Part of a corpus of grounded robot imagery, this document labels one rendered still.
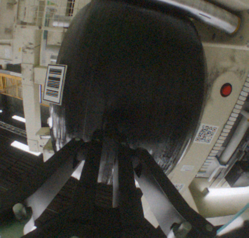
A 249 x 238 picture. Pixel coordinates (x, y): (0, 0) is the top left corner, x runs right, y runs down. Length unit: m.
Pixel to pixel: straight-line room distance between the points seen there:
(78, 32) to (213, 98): 0.40
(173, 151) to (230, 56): 0.33
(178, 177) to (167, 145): 0.41
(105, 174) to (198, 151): 0.38
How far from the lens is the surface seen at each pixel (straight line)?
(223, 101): 0.52
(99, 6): 0.30
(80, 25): 0.27
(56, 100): 0.24
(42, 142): 1.12
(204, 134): 0.54
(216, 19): 0.37
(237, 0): 0.39
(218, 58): 0.48
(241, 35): 0.39
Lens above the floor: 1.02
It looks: 25 degrees up
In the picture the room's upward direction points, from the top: 167 degrees counter-clockwise
